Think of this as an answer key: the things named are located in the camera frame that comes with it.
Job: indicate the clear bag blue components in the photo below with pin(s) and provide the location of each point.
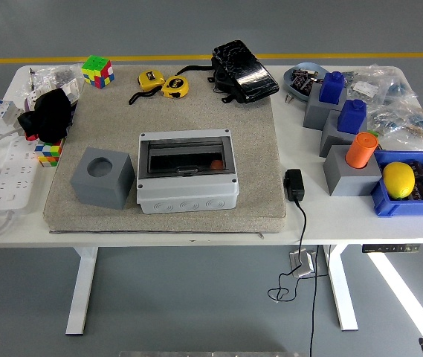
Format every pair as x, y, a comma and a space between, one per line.
400, 93

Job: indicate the black power adapter plug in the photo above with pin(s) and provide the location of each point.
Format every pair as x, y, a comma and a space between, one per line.
294, 184

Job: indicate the yellow lemon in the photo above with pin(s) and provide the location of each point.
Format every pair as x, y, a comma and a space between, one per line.
398, 180

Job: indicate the clear bags small parts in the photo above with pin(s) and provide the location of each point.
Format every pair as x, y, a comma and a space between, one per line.
60, 76

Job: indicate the small white plastic part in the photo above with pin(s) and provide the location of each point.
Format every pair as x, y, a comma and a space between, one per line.
71, 89

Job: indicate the blue-grey dish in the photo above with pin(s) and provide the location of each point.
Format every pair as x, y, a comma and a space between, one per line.
289, 80

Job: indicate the large Rubik's cube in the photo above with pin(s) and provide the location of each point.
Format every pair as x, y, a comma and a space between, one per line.
97, 72

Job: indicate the silver metal floor device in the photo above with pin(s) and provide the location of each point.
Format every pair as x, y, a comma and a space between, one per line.
302, 264

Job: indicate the black table control panel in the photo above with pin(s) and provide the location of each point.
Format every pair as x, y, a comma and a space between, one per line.
389, 248

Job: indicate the small green part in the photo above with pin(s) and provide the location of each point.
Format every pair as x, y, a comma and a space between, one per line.
373, 133

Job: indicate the black cloth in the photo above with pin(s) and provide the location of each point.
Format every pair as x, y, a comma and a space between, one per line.
51, 115

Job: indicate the white power strip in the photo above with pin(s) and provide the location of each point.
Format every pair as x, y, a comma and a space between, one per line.
14, 178

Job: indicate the orange cylindrical battery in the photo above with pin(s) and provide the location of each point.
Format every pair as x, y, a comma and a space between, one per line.
360, 150
216, 165

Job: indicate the smoky transparent hinged lid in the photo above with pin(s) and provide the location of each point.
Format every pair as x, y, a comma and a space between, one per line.
181, 148

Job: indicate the grey-brown mat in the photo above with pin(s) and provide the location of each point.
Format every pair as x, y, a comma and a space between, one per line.
255, 148

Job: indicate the yellow tape measure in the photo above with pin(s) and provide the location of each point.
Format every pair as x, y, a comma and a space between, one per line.
174, 87
149, 80

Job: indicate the clear bag white label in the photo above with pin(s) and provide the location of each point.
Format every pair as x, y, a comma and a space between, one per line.
363, 87

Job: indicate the blue plastic bin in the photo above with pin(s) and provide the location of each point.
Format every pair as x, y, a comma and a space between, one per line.
404, 208

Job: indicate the white blue circuit breaker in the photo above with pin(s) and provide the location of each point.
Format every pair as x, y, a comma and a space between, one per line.
4, 115

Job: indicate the grey cube holder round socket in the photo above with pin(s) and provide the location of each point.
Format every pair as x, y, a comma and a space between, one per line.
99, 193
348, 180

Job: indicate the large clear bag of components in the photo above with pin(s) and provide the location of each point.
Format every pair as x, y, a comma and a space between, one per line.
408, 124

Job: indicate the blue plastic block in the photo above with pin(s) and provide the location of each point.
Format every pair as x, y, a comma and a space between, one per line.
351, 117
332, 87

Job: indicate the grey plastic junction box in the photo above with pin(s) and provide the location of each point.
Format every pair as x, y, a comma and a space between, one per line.
189, 197

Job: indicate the small Rubik's cube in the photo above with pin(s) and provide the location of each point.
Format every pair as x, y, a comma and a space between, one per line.
49, 154

